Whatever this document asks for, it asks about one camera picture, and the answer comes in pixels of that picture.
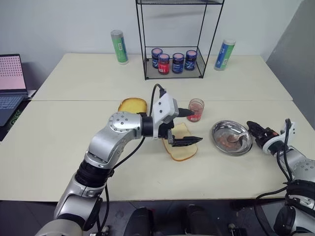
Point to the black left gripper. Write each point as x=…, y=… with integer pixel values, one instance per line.
x=164, y=129

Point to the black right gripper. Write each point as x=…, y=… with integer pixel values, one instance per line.
x=270, y=132

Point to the metal spoon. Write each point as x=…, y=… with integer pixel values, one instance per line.
x=233, y=138

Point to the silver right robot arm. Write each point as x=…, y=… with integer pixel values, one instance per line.
x=301, y=169

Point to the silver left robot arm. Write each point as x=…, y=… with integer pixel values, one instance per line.
x=118, y=130

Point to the open glass jam jar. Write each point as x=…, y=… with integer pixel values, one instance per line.
x=195, y=109

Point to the white bread slice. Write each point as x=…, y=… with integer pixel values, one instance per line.
x=182, y=152

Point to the red jam blob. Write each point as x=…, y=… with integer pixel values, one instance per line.
x=225, y=143

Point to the toasted brown bread slice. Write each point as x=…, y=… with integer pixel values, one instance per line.
x=131, y=104

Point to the blue label jam jar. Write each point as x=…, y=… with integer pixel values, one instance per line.
x=155, y=59
x=178, y=64
x=191, y=61

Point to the red label jam jar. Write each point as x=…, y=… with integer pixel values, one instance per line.
x=164, y=65

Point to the silver metal bowl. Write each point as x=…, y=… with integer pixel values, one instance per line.
x=222, y=127

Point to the blue green label plastic roll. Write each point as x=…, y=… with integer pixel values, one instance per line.
x=224, y=55

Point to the dark rounded shape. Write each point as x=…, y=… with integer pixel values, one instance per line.
x=139, y=221
x=198, y=218

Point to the black green desk mat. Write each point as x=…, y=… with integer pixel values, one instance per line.
x=17, y=114

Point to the grey laptop pink screen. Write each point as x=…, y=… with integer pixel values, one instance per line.
x=11, y=73

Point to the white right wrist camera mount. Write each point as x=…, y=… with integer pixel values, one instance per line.
x=273, y=142

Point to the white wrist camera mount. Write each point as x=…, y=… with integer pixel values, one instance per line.
x=163, y=105
x=273, y=142

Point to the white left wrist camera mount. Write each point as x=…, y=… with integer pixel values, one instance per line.
x=163, y=105

